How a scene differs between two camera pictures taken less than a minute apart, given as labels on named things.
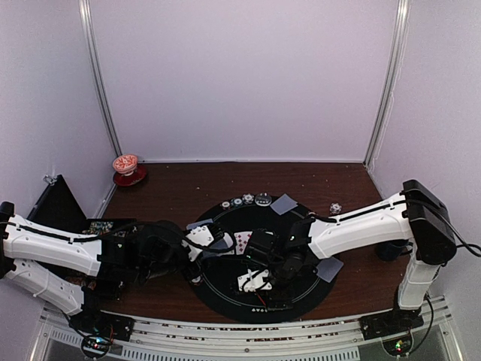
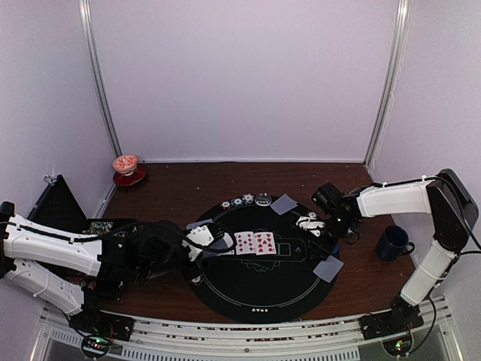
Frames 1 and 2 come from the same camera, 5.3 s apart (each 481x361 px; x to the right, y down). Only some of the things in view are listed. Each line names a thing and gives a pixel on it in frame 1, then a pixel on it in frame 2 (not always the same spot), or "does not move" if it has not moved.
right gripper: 276,301 -> 322,250
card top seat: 283,204 does not move
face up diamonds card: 241,239 does not move
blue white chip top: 248,198 does not move
